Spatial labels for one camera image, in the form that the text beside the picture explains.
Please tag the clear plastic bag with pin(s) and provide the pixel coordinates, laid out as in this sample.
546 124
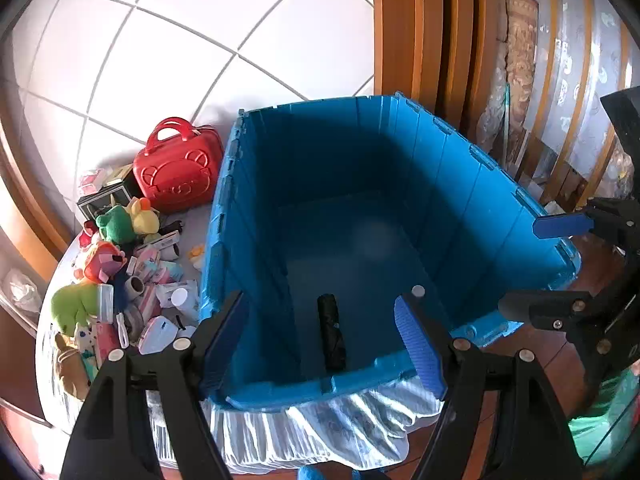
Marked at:
20 290

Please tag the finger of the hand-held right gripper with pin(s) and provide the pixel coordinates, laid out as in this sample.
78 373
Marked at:
540 307
557 225

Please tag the clear plastic case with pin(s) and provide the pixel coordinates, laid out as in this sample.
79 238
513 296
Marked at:
104 302

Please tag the frosted glass door with slats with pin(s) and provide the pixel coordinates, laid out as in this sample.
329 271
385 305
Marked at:
575 60

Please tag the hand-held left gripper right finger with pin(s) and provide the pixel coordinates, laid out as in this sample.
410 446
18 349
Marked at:
420 350

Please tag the wooden door frame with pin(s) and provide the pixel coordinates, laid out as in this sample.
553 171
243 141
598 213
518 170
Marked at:
400 35

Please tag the black folded umbrella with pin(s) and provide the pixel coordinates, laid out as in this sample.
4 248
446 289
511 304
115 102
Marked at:
331 330

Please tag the pink packet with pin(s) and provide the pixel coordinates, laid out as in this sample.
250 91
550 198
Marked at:
92 180

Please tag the white and pink case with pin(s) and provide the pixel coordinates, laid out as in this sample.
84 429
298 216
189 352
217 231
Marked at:
157 335

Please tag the red bear suitcase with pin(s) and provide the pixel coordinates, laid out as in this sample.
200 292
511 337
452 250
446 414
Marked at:
175 175

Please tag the brown plush toy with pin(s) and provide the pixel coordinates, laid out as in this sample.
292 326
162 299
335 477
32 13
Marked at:
70 365

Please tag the white bottle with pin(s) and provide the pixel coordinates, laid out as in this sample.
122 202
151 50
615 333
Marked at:
182 302

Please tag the small yellow duck toy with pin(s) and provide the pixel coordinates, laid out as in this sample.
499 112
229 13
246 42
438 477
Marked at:
197 257

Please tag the rolled patterned rug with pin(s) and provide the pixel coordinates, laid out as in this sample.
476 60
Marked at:
520 50

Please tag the yellow plush toy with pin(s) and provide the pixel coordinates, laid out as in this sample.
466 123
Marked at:
142 217

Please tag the light green plush toy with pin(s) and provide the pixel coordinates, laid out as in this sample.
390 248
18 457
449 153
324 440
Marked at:
72 305

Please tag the red and pink plush toy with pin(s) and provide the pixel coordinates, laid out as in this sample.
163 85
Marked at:
100 260

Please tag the green frog plush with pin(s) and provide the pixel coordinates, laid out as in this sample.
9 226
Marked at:
115 225

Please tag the blue plastic crate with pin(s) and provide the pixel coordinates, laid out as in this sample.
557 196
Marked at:
450 185

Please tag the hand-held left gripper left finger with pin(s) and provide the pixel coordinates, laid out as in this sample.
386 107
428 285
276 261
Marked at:
227 345

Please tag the wooden side cabinet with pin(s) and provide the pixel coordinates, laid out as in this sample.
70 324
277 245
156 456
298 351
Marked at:
15 360

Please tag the black box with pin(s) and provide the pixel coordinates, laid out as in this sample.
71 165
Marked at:
107 199

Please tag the curved wooden wall frame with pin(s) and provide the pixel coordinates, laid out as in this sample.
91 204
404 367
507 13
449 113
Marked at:
30 195

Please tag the green cloth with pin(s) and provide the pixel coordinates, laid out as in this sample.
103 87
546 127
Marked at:
600 425

